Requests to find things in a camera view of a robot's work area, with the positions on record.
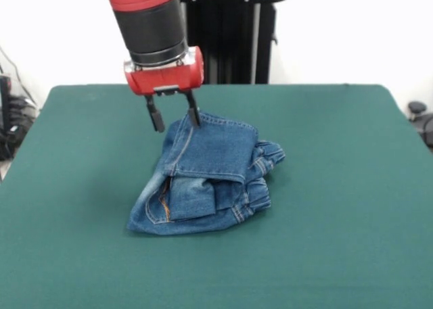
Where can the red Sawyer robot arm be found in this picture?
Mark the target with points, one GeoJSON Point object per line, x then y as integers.
{"type": "Point", "coordinates": [149, 25]}

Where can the black upright frame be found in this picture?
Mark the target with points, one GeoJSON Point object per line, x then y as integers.
{"type": "Point", "coordinates": [5, 102]}

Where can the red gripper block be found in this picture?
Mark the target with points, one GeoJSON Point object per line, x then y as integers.
{"type": "Point", "coordinates": [162, 79]}

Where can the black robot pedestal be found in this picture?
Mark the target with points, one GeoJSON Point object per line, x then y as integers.
{"type": "Point", "coordinates": [236, 45]}

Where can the dark green table cloth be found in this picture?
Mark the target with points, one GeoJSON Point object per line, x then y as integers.
{"type": "Point", "coordinates": [304, 221]}

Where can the blue denim jeans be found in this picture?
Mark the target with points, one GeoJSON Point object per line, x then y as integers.
{"type": "Point", "coordinates": [216, 146]}

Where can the grey chair base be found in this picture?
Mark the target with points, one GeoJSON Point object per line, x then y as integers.
{"type": "Point", "coordinates": [20, 107]}
{"type": "Point", "coordinates": [419, 119]}

